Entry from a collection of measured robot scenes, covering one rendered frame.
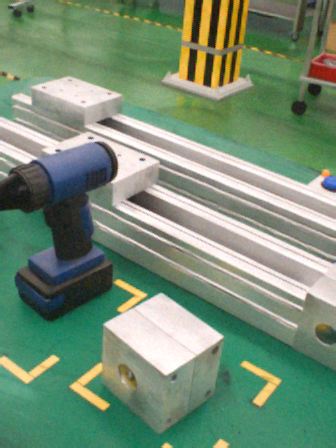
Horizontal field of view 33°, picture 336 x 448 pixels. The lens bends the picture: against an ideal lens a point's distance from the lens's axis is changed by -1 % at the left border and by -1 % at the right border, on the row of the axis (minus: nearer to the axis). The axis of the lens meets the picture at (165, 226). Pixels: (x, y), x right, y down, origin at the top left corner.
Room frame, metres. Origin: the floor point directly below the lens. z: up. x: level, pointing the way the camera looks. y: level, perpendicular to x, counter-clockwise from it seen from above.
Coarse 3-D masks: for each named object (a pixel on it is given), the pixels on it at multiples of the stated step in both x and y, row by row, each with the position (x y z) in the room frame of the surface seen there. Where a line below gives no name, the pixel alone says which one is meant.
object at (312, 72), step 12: (312, 24) 3.67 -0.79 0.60; (312, 36) 3.66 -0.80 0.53; (324, 36) 4.13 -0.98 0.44; (312, 48) 3.66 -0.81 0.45; (324, 48) 4.13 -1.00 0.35; (312, 60) 3.72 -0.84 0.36; (324, 60) 3.77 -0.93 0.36; (312, 72) 3.67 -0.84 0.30; (324, 72) 3.64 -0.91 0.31; (312, 84) 4.13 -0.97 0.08; (324, 84) 3.60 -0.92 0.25; (300, 96) 3.67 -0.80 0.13; (300, 108) 3.66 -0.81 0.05
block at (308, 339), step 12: (324, 276) 0.61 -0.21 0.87; (312, 288) 0.58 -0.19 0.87; (324, 288) 0.58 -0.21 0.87; (312, 300) 0.57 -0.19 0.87; (324, 300) 0.56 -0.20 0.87; (312, 312) 0.57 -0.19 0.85; (324, 312) 0.56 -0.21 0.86; (300, 324) 0.57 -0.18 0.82; (312, 324) 0.56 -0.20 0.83; (324, 324) 0.56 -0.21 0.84; (300, 336) 0.57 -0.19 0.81; (312, 336) 0.56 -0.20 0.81; (324, 336) 0.55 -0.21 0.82; (300, 348) 0.57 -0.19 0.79; (312, 348) 0.56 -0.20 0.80; (324, 348) 0.55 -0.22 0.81; (324, 360) 0.55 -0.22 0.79
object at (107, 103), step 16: (64, 80) 1.21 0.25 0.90; (32, 96) 1.14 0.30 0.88; (48, 96) 1.12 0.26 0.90; (64, 96) 1.11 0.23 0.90; (80, 96) 1.11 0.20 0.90; (96, 96) 1.12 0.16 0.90; (112, 96) 1.13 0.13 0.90; (64, 112) 1.09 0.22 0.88; (80, 112) 1.06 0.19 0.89; (96, 112) 1.08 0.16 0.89; (112, 112) 1.12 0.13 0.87
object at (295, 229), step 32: (32, 128) 1.15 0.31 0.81; (64, 128) 1.09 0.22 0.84; (96, 128) 1.05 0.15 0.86; (128, 128) 1.09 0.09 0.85; (160, 160) 0.95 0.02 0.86; (192, 160) 1.00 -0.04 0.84; (224, 160) 0.96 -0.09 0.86; (192, 192) 0.91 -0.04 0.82; (224, 192) 0.88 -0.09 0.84; (256, 192) 0.84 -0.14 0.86; (288, 192) 0.88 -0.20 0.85; (320, 192) 0.87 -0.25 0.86; (256, 224) 0.83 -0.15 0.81; (288, 224) 0.80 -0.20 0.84; (320, 224) 0.77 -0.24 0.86; (320, 256) 0.76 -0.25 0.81
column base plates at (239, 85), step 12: (168, 72) 4.06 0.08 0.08; (168, 84) 4.02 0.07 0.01; (180, 84) 3.98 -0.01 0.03; (192, 84) 3.96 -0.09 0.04; (228, 84) 4.04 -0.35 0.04; (240, 84) 4.07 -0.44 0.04; (252, 84) 4.17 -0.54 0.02; (204, 96) 3.84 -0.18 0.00; (216, 96) 3.81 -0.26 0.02; (228, 96) 3.89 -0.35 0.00
